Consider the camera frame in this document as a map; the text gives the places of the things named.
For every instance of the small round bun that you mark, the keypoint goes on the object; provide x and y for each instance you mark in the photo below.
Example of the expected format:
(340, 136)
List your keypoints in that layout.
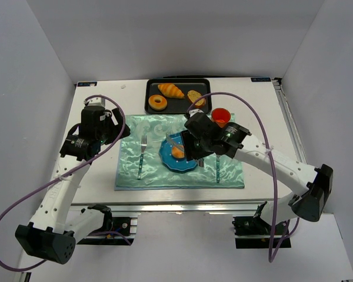
(177, 153)

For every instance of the knife with teal handle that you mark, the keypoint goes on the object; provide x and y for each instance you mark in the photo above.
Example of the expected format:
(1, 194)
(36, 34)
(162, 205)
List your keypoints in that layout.
(218, 177)

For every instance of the blue label left corner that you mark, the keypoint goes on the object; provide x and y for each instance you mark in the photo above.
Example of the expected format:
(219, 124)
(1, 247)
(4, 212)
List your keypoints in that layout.
(87, 84)

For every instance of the orange enamel mug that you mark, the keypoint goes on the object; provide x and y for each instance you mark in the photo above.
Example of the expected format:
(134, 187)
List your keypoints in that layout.
(220, 116)

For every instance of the aluminium table frame rail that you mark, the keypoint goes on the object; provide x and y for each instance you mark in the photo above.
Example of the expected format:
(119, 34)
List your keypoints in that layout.
(289, 120)

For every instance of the glazed donut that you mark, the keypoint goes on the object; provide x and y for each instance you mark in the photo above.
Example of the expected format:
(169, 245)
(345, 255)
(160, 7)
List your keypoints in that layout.
(157, 102)

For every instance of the bread slice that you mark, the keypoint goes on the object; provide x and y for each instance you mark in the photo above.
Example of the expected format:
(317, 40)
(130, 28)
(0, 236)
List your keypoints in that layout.
(193, 96)

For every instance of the croissant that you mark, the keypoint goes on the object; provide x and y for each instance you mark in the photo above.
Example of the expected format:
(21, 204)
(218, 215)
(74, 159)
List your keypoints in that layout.
(170, 90)

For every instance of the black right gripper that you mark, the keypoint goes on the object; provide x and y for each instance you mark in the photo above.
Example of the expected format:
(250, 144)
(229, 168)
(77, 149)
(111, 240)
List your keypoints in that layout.
(187, 150)

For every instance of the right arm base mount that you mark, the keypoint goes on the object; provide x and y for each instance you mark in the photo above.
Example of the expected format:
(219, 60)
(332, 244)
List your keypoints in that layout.
(253, 233)

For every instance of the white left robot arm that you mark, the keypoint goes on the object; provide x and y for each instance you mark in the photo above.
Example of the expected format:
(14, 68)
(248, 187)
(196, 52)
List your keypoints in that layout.
(48, 235)

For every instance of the metal serving tongs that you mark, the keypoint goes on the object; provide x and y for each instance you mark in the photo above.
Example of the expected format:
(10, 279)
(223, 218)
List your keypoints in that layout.
(173, 143)

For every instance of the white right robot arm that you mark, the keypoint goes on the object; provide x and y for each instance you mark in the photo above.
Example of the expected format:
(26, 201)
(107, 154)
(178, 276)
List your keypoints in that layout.
(310, 186)

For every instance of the black baking tray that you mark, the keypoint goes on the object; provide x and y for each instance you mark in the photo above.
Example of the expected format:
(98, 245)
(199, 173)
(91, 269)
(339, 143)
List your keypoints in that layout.
(178, 106)

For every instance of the green satin placemat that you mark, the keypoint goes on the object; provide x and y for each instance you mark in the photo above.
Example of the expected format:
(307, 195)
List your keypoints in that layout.
(155, 175)

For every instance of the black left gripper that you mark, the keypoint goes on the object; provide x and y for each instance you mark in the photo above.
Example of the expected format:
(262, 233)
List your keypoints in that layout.
(115, 124)

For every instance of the blue dotted plate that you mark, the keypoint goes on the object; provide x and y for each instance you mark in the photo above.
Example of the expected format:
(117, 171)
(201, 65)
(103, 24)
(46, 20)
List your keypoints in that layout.
(172, 162)

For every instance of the fork with teal handle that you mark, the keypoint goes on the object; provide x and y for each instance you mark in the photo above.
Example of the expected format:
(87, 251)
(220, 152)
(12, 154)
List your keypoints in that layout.
(141, 159)

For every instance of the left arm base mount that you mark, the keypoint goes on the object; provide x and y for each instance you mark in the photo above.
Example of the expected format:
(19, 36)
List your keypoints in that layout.
(116, 230)

